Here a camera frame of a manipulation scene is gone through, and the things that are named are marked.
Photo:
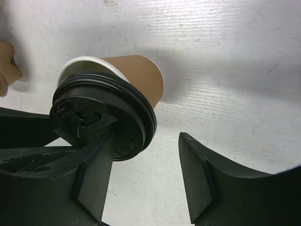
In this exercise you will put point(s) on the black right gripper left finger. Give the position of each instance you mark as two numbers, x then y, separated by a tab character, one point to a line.
55	186

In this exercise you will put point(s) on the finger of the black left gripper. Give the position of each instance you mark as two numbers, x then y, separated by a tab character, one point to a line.
23	130

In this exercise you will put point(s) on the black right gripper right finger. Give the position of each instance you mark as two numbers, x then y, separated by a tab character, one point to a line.
221	192

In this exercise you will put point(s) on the black plastic cup lid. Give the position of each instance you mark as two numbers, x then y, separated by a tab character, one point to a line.
86	107

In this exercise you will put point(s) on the brown paper coffee cup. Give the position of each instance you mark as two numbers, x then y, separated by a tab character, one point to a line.
139	71

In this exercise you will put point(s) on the brown pulp cup carrier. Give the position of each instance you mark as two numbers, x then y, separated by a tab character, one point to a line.
9	71

